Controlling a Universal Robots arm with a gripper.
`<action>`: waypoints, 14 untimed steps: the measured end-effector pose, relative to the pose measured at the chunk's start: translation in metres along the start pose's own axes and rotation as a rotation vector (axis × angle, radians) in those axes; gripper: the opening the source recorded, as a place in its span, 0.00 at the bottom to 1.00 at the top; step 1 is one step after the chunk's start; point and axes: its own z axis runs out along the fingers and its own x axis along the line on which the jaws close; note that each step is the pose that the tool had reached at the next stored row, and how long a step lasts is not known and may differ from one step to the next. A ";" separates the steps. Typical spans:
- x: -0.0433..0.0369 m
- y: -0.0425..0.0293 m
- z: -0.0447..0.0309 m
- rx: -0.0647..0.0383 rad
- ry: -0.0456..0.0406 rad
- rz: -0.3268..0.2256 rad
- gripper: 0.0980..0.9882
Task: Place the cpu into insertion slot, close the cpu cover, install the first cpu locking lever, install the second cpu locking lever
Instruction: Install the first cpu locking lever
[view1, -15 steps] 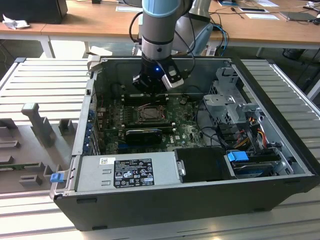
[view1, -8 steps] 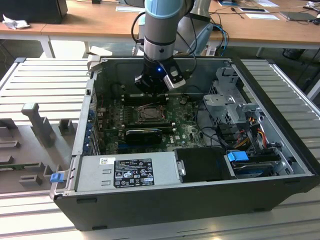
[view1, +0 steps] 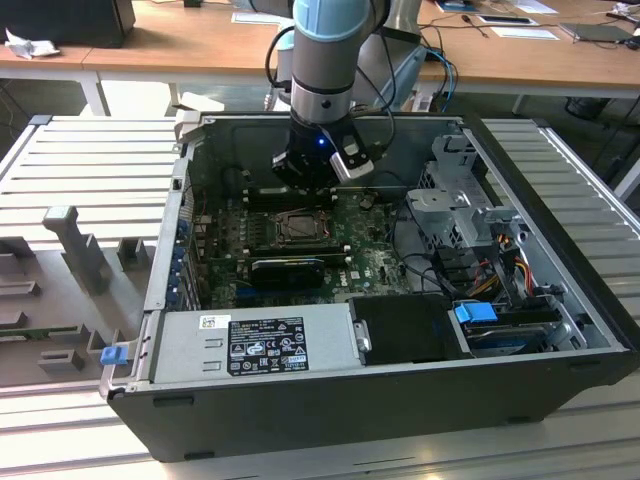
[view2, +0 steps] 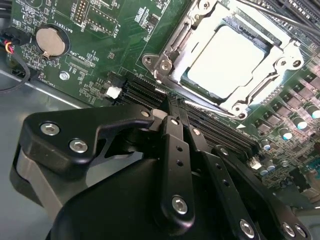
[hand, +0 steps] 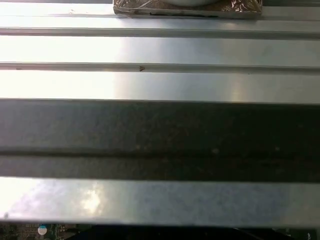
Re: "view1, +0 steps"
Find silver CPU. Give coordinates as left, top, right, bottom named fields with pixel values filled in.
left=285, top=218, right=322, bottom=240

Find metal socket cover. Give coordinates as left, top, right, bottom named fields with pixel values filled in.
left=272, top=211, right=332, bottom=246

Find CPU socket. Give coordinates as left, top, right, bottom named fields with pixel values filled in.
left=268, top=209, right=335, bottom=247

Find black RAM slots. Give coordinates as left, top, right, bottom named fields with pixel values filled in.
left=244, top=185, right=337, bottom=211

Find black RAM stick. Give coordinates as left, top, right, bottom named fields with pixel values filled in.
left=252, top=243, right=351, bottom=266

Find green motherboard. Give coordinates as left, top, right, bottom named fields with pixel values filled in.
left=192, top=192, right=441, bottom=309

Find black graphics card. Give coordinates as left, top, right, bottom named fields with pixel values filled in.
left=249, top=257, right=325, bottom=290

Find metal drive cage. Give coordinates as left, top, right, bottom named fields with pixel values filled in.
left=404, top=132, right=531, bottom=261

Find pale blue teach pendant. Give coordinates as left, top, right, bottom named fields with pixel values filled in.
left=380, top=47, right=429, bottom=112

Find white paper sheet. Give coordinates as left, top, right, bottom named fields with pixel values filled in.
left=489, top=24, right=562, bottom=42
left=231, top=10, right=295, bottom=25

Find wooden desk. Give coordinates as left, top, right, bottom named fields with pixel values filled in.
left=0, top=0, right=640, bottom=119

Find grey power supply unit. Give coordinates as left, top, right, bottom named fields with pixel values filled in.
left=149, top=302, right=364, bottom=384

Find hard disk in blue carrier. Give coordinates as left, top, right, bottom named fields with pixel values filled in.
left=453, top=301, right=549, bottom=357

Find white flat phone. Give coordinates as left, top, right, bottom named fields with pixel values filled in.
left=476, top=14, right=539, bottom=27

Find black open PC case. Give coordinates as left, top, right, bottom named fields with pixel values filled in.
left=99, top=112, right=640, bottom=464

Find grey parts rack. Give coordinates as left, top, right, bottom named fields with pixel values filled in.
left=0, top=204, right=147, bottom=389

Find black box on desk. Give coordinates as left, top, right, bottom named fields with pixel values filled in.
left=0, top=0, right=137, bottom=49

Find crumpled white paper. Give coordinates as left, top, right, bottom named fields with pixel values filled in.
left=4, top=27, right=62, bottom=61

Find dark tablet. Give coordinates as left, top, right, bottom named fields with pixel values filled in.
left=559, top=22, right=634, bottom=44

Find green RAM stick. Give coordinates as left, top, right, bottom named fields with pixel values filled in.
left=0, top=324, right=80, bottom=341

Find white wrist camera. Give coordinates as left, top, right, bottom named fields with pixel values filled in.
left=329, top=134, right=376, bottom=181

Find black cable in case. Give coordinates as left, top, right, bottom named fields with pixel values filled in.
left=387, top=197, right=451, bottom=296

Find grey plastic bracket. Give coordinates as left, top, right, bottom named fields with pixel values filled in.
left=173, top=91, right=225, bottom=146

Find blue cable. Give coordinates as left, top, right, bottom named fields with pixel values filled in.
left=425, top=47, right=459, bottom=99

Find black desk cable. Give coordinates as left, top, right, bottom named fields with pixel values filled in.
left=418, top=23, right=451, bottom=96

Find yellow red wire bundle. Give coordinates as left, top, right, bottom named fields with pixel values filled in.
left=469, top=254, right=532, bottom=297

